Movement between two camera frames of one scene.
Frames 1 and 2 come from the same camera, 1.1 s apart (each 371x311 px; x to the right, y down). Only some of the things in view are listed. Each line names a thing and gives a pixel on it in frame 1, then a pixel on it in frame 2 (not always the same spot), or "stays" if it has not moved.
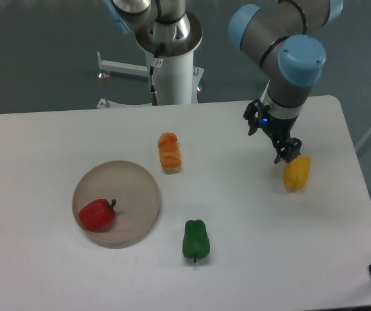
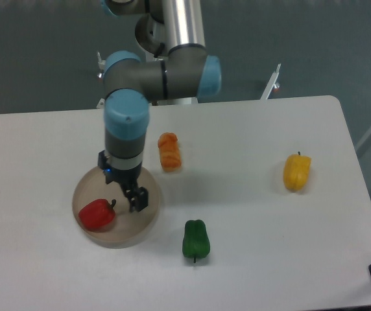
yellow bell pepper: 296,172 stays
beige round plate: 137,208 stays
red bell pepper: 98,215 stays
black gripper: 287,148 to 128,179
